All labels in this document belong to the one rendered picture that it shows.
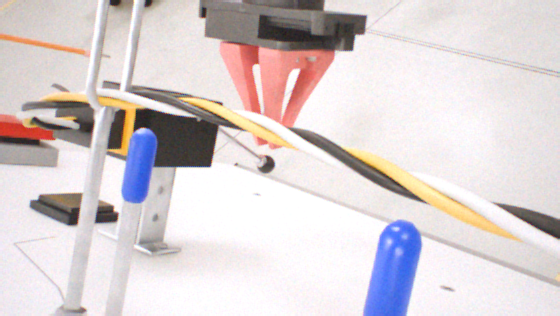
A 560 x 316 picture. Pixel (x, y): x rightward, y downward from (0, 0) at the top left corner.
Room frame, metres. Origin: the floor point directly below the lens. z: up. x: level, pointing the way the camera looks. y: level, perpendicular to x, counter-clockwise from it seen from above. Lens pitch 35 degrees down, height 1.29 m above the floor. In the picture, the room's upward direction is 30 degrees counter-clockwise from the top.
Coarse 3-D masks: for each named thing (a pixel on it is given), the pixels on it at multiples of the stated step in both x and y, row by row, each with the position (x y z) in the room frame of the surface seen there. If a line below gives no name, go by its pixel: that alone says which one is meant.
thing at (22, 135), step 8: (0, 120) 0.50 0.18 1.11; (8, 120) 0.51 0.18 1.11; (16, 120) 0.52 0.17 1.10; (0, 128) 0.50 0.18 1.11; (8, 128) 0.50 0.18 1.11; (16, 128) 0.50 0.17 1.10; (24, 128) 0.50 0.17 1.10; (32, 128) 0.51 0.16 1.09; (40, 128) 0.51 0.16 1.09; (0, 136) 0.51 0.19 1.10; (8, 136) 0.50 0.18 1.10; (16, 136) 0.50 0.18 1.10; (24, 136) 0.50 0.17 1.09; (32, 136) 0.50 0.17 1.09; (40, 136) 0.51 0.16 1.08; (48, 136) 0.51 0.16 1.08; (32, 144) 0.51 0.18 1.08
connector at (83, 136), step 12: (84, 108) 0.29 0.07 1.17; (144, 108) 0.32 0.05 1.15; (84, 120) 0.29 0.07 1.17; (120, 120) 0.29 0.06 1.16; (60, 132) 0.30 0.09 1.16; (72, 132) 0.30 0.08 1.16; (84, 132) 0.29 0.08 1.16; (120, 132) 0.29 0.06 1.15; (84, 144) 0.29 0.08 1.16; (108, 144) 0.29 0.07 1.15; (120, 144) 0.29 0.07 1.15
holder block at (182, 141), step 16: (176, 96) 0.31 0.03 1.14; (192, 96) 0.33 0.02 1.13; (144, 112) 0.31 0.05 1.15; (160, 112) 0.30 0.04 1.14; (144, 128) 0.30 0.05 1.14; (160, 128) 0.30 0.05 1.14; (176, 128) 0.31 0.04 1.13; (192, 128) 0.32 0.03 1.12; (208, 128) 0.32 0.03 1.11; (160, 144) 0.30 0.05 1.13; (176, 144) 0.31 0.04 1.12; (192, 144) 0.31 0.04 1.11; (208, 144) 0.32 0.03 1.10; (160, 160) 0.30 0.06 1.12; (176, 160) 0.31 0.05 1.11; (192, 160) 0.31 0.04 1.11; (208, 160) 0.32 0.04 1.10
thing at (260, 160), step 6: (198, 120) 0.32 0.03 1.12; (222, 132) 0.35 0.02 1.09; (228, 138) 0.36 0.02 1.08; (234, 138) 0.36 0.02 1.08; (234, 144) 0.36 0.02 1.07; (240, 144) 0.36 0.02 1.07; (240, 150) 0.37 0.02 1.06; (246, 150) 0.37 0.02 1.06; (252, 156) 0.37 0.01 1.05; (258, 156) 0.37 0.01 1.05; (264, 156) 0.38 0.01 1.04; (258, 162) 0.37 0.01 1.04; (264, 162) 0.37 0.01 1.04
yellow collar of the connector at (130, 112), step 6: (126, 108) 0.30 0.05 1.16; (132, 108) 0.30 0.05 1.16; (126, 114) 0.30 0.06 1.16; (132, 114) 0.30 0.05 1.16; (126, 120) 0.30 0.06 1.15; (132, 120) 0.30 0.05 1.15; (126, 126) 0.29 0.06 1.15; (132, 126) 0.30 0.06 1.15; (126, 132) 0.29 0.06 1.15; (132, 132) 0.29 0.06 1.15; (126, 138) 0.29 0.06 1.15; (126, 144) 0.29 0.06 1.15; (108, 150) 0.30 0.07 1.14; (114, 150) 0.29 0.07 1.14; (120, 150) 0.29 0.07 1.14; (126, 150) 0.29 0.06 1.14
